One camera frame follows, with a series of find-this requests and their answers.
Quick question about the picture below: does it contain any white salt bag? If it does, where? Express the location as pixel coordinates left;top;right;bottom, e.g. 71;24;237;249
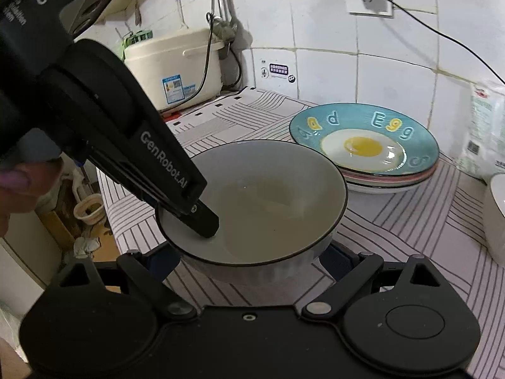
460;80;505;180

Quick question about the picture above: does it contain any striped tablecloth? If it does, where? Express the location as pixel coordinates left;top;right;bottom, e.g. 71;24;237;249
97;87;505;379

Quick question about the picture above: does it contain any white wall socket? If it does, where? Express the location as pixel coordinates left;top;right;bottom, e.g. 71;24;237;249
346;0;394;17

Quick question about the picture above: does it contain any wall sticker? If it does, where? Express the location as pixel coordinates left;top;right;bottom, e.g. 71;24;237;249
260;60;296;83

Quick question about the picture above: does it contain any green plastic holder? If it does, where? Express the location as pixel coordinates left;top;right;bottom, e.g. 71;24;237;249
122;29;152;48

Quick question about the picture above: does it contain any teal fried egg plate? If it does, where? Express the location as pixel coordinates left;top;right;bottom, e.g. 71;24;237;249
289;103;440;175

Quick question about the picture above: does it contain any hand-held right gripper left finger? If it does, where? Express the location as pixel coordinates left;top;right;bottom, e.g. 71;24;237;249
47;244;198;320

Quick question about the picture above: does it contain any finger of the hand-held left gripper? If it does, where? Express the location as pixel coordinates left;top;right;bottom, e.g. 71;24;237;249
173;201;220;240

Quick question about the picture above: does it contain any white rice cooker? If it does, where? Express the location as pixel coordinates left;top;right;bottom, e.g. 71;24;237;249
124;27;223;113

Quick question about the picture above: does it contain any black rice cooker cord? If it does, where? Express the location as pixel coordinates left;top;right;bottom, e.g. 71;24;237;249
185;13;242;101

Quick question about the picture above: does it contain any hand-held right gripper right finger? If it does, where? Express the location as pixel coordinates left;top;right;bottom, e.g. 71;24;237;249
300;243;444;320

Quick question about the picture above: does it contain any person's left hand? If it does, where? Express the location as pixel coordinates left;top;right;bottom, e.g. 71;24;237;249
0;157;64;238

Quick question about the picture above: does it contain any white ribbed bowl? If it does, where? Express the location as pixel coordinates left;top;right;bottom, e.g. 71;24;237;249
156;140;348;285
482;173;505;263

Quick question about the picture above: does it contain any black adapter cable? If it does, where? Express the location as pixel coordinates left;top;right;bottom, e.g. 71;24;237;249
357;0;505;87

